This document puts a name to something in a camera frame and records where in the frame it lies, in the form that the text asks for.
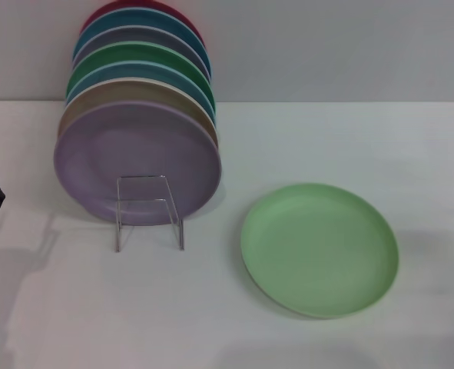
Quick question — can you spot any light green plate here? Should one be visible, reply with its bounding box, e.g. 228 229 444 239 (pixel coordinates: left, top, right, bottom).
239 181 400 321

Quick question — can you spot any purple plate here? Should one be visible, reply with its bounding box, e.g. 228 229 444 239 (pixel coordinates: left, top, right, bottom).
52 100 224 228

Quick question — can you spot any tan brown plate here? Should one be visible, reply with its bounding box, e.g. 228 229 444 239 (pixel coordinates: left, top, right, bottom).
56 76 220 144

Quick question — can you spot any blue plate with pale rim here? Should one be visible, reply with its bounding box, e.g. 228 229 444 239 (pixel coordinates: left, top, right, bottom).
65 60 217 117

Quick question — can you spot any dark green plate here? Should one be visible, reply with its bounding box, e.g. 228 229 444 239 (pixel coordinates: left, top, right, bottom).
65 41 217 105

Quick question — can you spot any grey lavender plate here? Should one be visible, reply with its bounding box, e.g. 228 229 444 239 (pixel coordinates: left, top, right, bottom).
71 25 213 85

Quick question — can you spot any maroon red plate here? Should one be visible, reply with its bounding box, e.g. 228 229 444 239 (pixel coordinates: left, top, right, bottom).
79 0 207 48

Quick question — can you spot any teal blue plate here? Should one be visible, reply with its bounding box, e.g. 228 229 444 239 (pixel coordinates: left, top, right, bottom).
72 10 213 80

